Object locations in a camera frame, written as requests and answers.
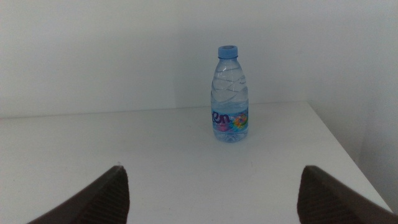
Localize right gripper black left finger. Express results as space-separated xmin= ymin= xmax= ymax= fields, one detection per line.
xmin=27 ymin=165 xmax=131 ymax=224

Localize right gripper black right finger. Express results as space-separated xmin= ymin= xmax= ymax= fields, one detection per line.
xmin=296 ymin=165 xmax=398 ymax=224

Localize clear water bottle blue cap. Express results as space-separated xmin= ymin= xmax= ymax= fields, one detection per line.
xmin=210 ymin=45 xmax=249 ymax=144

